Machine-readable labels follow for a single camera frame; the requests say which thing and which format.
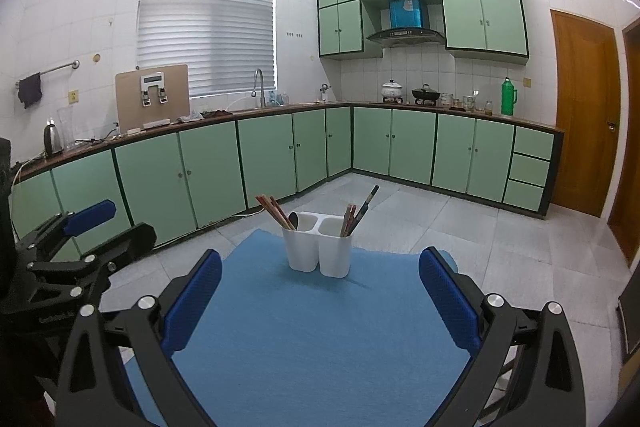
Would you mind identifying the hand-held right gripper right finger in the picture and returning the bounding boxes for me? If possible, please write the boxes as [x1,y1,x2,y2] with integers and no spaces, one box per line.
[419,247,586,427]

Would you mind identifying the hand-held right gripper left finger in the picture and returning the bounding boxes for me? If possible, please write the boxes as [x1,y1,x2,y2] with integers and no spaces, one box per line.
[57,249,223,427]

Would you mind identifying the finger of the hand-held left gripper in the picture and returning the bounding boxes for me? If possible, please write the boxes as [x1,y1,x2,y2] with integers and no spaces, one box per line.
[30,223,158,295]
[15,200,117,265]

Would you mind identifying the white two-compartment utensil holder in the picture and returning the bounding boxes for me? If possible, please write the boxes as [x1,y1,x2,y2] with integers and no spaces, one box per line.
[281,211,352,279]

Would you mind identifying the orange-red-handled wooden chopstick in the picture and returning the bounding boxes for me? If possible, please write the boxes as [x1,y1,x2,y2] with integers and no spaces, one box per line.
[268,195,297,230]

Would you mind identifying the black chopstick with silver band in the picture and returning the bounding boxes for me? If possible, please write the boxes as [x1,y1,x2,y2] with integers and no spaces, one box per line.
[353,185,380,232]
[351,187,375,230]

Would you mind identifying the steel electric kettle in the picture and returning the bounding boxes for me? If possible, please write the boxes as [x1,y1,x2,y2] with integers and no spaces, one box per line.
[42,119,66,158]

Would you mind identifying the clear plastic jug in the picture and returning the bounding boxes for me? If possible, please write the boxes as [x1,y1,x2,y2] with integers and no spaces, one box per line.
[56,106,88,151]

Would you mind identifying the green lower kitchen cabinets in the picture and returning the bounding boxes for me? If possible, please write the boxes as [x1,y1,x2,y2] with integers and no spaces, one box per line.
[10,102,565,253]

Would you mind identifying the green kitchen cabinets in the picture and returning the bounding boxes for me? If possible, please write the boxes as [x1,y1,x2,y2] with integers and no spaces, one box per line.
[10,102,565,253]
[316,0,530,66]

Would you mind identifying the blue tablecloth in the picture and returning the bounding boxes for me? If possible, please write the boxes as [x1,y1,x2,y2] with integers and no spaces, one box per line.
[122,228,473,427]

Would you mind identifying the brown board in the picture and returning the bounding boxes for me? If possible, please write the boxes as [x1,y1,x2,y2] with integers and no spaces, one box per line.
[115,64,191,132]

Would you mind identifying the green cabinet drawer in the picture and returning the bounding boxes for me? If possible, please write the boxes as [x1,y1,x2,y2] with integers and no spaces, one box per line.
[502,179,546,212]
[507,153,551,186]
[512,127,556,160]

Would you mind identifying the dark hanging cloth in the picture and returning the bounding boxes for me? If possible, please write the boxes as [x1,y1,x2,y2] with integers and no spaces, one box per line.
[17,73,43,109]

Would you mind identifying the dark rag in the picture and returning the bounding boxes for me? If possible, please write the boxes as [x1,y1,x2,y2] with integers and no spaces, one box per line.
[175,109,231,124]

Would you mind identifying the white device on board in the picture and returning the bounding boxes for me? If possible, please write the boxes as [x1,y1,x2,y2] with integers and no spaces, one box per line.
[139,71,170,108]

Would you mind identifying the dark panel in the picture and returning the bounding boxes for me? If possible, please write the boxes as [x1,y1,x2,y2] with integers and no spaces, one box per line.
[617,279,640,355]

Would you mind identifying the silver sink faucet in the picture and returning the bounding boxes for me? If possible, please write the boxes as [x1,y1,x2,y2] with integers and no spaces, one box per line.
[251,68,268,108]

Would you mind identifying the black wok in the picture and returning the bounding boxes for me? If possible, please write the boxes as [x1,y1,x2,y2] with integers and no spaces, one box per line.
[411,83,442,105]

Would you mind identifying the green thermos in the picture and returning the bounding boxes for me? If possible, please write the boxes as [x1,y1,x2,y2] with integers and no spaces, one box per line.
[501,77,518,116]

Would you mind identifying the white cooking pot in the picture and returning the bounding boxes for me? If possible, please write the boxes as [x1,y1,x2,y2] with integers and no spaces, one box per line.
[381,79,405,102]

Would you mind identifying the white window blind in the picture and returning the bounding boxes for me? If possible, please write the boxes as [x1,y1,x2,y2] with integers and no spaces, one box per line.
[136,0,277,98]

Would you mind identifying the brown wooden door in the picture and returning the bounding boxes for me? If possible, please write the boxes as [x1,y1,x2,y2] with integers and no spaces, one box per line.
[549,8,621,219]

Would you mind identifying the range hood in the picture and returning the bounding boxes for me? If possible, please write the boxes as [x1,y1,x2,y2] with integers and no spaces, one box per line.
[365,0,446,48]

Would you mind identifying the green upper kitchen cabinets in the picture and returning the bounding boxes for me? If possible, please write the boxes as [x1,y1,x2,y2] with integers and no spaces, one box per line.
[316,0,530,66]

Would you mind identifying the metal towel rail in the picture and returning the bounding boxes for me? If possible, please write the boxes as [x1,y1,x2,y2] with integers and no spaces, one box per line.
[15,59,81,88]

